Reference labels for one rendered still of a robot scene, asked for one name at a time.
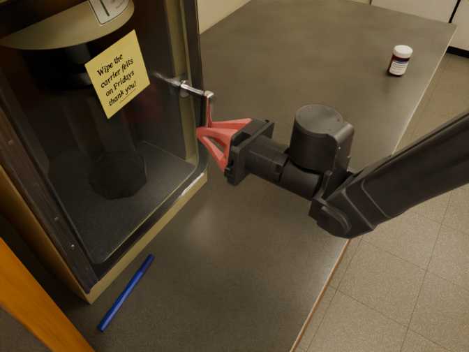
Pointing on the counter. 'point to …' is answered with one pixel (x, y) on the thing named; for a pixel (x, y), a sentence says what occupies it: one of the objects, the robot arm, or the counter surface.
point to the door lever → (207, 98)
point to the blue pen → (125, 293)
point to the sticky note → (118, 73)
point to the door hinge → (39, 221)
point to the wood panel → (35, 306)
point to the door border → (42, 202)
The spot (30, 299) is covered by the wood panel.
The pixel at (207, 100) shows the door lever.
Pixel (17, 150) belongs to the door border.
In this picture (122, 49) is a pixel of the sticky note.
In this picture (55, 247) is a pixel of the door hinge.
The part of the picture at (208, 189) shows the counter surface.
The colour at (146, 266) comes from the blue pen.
